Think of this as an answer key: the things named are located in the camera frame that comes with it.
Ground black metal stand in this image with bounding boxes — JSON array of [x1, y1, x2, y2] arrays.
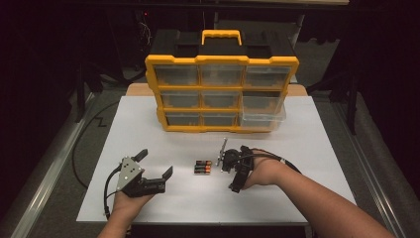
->
[[74, 62, 87, 124], [348, 75, 359, 136]]

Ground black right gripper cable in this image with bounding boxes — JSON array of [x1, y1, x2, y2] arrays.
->
[[231, 150, 303, 176]]

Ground person's right hand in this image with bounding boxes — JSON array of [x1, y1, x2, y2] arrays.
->
[[242, 157, 292, 191]]

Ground aluminium floor rail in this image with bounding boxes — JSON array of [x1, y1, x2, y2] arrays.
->
[[9, 92, 97, 238], [331, 98, 409, 238]]

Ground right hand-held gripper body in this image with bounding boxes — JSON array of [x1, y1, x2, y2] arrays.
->
[[215, 137, 256, 175]]

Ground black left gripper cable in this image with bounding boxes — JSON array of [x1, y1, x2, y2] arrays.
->
[[103, 165, 124, 222]]

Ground person's left hand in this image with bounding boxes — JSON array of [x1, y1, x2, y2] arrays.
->
[[111, 190, 156, 222]]

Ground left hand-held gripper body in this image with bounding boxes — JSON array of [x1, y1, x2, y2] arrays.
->
[[115, 156, 166, 198]]

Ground black floor cable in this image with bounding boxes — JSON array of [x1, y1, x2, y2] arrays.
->
[[71, 100, 120, 190]]

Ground clear plastic drawer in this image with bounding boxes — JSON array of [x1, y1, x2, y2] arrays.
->
[[238, 95, 287, 131]]

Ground grid of clear drawers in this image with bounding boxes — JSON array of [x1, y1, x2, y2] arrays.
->
[[154, 63, 292, 128]]

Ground thin wire bundle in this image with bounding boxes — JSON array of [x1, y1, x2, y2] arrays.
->
[[138, 11, 153, 48]]

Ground yellow black drawer organizer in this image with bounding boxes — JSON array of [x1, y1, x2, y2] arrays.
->
[[144, 29, 301, 135]]

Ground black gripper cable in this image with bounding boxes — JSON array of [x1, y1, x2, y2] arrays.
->
[[103, 165, 124, 222], [231, 150, 303, 176]]

